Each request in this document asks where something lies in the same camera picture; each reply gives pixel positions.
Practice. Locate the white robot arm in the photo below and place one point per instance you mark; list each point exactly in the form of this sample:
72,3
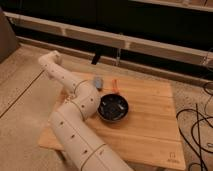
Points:
86,149

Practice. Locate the orange marker pen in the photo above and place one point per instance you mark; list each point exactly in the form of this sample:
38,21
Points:
115,87

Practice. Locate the grey blue sponge block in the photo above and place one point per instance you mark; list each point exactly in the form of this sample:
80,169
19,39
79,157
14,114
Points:
98,82

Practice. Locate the black bowl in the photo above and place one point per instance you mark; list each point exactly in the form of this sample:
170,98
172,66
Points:
113,107

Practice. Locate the white metal rail frame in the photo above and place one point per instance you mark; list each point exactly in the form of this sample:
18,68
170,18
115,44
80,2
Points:
139,45

